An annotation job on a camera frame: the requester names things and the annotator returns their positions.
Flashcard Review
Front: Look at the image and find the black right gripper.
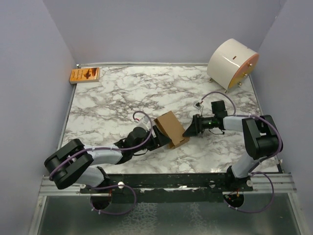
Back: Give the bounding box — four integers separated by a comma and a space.
183, 114, 217, 137

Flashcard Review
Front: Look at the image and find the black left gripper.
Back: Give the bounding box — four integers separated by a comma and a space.
132, 125, 172, 154

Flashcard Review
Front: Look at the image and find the brown cardboard box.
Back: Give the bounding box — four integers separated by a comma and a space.
154, 111, 190, 149

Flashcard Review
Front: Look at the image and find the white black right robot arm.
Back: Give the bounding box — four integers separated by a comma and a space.
182, 100, 283, 191

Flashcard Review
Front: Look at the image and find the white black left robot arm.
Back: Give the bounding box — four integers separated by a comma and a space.
44, 125, 171, 193

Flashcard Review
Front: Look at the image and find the large white cylindrical roll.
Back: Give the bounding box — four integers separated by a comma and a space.
207, 39, 259, 92

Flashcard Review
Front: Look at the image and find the orange paperback book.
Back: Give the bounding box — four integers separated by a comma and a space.
69, 68, 100, 84

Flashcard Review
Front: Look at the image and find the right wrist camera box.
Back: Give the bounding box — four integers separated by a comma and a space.
193, 102, 203, 116

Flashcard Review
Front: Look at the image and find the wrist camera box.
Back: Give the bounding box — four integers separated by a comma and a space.
137, 117, 151, 131
193, 102, 203, 116

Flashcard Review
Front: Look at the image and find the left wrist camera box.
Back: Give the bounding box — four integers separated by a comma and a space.
137, 117, 151, 131

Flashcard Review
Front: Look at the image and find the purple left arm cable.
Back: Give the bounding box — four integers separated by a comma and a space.
48, 111, 155, 216

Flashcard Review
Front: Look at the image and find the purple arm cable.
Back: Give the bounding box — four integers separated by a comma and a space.
48, 111, 155, 216
200, 92, 284, 212

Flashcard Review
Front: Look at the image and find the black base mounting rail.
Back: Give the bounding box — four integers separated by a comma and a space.
80, 171, 255, 204

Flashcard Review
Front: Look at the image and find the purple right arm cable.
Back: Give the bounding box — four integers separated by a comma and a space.
200, 92, 284, 212

